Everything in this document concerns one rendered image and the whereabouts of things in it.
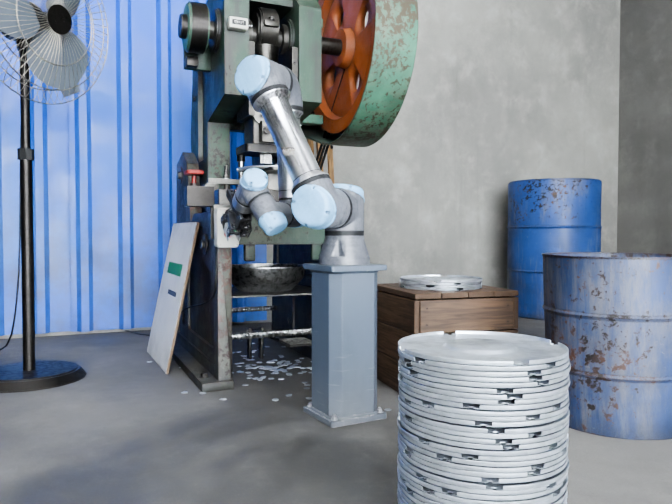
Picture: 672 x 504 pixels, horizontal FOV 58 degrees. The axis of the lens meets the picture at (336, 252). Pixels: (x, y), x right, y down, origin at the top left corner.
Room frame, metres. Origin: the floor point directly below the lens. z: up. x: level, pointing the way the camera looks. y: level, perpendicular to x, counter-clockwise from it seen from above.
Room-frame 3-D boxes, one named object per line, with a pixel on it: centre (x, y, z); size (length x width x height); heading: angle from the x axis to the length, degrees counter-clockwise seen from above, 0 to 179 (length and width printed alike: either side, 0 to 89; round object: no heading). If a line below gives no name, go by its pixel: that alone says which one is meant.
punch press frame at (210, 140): (2.60, 0.35, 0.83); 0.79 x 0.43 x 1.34; 24
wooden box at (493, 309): (2.16, -0.37, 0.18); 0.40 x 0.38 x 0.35; 17
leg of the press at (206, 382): (2.49, 0.59, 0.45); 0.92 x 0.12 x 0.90; 24
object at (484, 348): (1.06, -0.25, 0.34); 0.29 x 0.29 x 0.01
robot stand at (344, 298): (1.79, -0.02, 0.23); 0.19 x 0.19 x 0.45; 29
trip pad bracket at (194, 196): (2.13, 0.48, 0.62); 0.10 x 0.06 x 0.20; 114
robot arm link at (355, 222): (1.79, -0.02, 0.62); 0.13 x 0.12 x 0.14; 151
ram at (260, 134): (2.43, 0.27, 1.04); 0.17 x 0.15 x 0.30; 24
